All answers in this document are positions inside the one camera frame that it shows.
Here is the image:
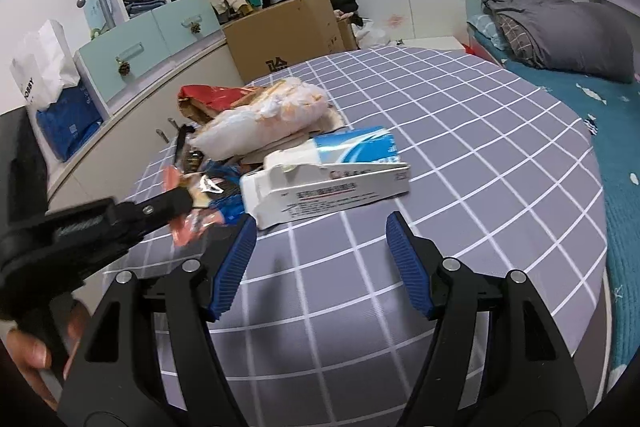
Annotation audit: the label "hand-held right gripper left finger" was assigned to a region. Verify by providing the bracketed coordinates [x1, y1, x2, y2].
[56, 214, 258, 427]

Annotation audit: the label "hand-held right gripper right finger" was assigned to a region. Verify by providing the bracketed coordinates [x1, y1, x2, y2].
[385, 211, 588, 427]

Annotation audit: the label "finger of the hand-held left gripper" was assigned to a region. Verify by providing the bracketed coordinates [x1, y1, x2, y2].
[112, 186, 196, 242]

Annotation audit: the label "pink plastic wrapper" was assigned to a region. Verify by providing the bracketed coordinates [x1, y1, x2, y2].
[164, 166, 227, 249]

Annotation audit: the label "white carton box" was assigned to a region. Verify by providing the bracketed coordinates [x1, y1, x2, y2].
[240, 151, 412, 231]

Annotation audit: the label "blue and white packet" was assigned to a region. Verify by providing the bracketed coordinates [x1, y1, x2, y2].
[305, 125, 401, 168]

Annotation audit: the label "person's left hand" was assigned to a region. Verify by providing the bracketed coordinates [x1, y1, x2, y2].
[0, 299, 93, 410]

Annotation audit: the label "blue snack wrapper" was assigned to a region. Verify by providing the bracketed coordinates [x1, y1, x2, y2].
[199, 161, 249, 226]

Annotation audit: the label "black plastic wrapper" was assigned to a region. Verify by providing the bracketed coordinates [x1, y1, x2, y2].
[172, 124, 203, 172]

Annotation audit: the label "white low cabinet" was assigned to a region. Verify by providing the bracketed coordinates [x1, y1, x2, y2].
[46, 27, 251, 210]

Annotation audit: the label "blue bag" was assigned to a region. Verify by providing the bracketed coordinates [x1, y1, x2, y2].
[36, 84, 104, 162]

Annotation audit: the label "red packet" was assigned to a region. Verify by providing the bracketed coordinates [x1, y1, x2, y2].
[178, 84, 261, 118]

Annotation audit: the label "white plastic bag orange contents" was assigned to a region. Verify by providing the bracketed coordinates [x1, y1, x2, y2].
[192, 77, 331, 158]

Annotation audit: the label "wide teal drawer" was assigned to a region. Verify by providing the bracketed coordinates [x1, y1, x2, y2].
[75, 14, 174, 108]

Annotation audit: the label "white paper bag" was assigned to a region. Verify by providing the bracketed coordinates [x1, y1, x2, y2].
[11, 19, 82, 120]

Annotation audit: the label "narrow teal drawer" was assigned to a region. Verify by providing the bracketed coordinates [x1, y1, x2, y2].
[151, 0, 223, 58]

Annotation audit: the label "large cardboard box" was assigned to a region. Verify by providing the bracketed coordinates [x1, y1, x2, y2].
[221, 0, 346, 80]

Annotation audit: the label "white nightstand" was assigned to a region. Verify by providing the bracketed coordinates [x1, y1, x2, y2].
[395, 35, 469, 54]

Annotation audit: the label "teal bed sheet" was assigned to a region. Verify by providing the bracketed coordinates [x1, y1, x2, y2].
[467, 17, 640, 375]

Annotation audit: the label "small cardboard box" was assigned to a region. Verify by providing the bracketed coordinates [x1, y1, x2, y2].
[336, 14, 359, 52]

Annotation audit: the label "plaid pillow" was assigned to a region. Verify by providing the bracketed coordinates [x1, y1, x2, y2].
[495, 13, 537, 61]

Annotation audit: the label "black cloth pile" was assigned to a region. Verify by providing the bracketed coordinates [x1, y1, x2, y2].
[327, 0, 362, 16]

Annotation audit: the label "grey quilt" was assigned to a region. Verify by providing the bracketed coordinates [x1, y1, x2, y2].
[481, 0, 636, 84]

